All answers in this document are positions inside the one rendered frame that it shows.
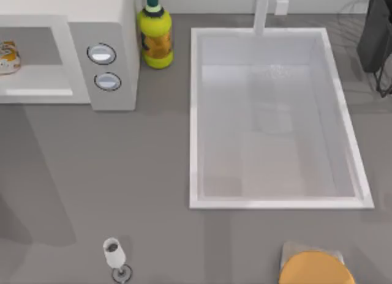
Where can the large microwave knob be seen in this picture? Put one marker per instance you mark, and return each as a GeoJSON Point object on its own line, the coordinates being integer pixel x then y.
{"type": "Point", "coordinates": [101, 54]}

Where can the clear wine glass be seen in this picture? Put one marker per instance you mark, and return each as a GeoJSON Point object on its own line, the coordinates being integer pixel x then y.
{"type": "Point", "coordinates": [114, 256]}

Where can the white sink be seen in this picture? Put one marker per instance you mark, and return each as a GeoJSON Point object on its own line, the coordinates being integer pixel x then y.
{"type": "Point", "coordinates": [275, 128]}

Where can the pale microwave oven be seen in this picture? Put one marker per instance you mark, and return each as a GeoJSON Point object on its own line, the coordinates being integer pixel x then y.
{"type": "Point", "coordinates": [110, 30]}

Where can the tall white tap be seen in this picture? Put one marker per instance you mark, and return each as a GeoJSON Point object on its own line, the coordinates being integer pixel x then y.
{"type": "Point", "coordinates": [261, 11]}

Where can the orange and white packet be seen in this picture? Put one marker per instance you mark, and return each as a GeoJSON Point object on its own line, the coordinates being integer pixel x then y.
{"type": "Point", "coordinates": [8, 58]}

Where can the small microwave knob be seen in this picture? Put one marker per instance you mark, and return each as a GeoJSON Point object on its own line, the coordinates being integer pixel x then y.
{"type": "Point", "coordinates": [107, 81]}

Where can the orange round bread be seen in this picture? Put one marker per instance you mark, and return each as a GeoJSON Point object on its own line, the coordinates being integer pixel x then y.
{"type": "Point", "coordinates": [315, 268]}

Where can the yellow green bottle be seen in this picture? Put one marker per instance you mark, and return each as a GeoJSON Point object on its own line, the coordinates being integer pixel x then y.
{"type": "Point", "coordinates": [156, 42]}

